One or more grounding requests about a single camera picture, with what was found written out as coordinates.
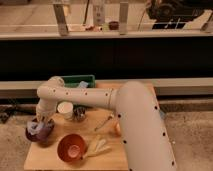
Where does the dark red background bowl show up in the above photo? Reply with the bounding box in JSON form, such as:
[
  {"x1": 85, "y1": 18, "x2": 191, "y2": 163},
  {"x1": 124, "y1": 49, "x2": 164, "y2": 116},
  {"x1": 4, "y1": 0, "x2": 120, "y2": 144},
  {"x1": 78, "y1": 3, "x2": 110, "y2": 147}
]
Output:
[{"x1": 109, "y1": 21, "x2": 119, "y2": 30}]

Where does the purple bowl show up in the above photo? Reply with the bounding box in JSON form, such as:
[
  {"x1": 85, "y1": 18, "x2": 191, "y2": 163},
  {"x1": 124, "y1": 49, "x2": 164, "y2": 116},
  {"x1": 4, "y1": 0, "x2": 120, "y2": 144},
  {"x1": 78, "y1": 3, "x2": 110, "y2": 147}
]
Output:
[{"x1": 25, "y1": 119, "x2": 55, "y2": 142}]

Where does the light blue towel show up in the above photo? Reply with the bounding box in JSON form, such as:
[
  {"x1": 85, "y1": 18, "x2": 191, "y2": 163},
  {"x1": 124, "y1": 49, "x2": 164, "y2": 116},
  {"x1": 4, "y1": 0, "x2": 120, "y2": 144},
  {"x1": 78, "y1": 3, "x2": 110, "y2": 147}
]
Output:
[{"x1": 27, "y1": 121, "x2": 44, "y2": 135}]

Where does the white paper cup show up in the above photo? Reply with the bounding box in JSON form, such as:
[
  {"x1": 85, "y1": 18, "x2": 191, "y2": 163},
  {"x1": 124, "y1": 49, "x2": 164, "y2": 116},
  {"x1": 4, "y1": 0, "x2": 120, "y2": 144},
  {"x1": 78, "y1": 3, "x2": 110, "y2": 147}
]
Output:
[{"x1": 57, "y1": 102, "x2": 73, "y2": 120}]

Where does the small dark glass jar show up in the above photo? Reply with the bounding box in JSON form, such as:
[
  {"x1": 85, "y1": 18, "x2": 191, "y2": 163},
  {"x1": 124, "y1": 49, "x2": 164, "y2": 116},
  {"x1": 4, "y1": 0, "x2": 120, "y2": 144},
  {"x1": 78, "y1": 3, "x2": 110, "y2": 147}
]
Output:
[{"x1": 74, "y1": 107, "x2": 86, "y2": 122}]

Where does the green plastic bin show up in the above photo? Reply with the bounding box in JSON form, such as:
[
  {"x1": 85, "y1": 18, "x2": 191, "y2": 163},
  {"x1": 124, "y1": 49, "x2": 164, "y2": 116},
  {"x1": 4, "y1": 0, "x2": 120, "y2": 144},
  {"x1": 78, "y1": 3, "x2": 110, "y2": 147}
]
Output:
[{"x1": 62, "y1": 75, "x2": 95, "y2": 88}]

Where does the wooden board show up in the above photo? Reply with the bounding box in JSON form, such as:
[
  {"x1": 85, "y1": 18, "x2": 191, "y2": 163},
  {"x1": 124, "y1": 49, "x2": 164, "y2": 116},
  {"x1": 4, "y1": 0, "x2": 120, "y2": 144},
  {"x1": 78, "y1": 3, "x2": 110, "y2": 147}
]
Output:
[{"x1": 23, "y1": 82, "x2": 179, "y2": 171}]

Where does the metal spoon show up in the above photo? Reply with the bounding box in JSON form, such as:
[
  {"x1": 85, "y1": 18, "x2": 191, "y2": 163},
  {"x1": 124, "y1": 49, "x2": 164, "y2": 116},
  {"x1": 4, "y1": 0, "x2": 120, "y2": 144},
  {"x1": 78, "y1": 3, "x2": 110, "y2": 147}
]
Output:
[{"x1": 94, "y1": 114, "x2": 114, "y2": 131}]

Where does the orange bowl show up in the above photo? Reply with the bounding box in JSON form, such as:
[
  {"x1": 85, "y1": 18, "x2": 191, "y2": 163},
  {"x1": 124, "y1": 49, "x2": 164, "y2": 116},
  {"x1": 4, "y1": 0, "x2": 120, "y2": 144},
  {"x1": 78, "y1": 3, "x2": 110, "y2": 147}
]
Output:
[{"x1": 57, "y1": 134, "x2": 86, "y2": 163}]

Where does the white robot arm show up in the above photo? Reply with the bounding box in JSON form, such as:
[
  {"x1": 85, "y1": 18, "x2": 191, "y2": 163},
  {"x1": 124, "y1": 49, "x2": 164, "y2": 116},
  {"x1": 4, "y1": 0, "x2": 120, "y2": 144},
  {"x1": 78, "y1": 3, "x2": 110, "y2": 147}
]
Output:
[{"x1": 36, "y1": 76, "x2": 177, "y2": 171}]

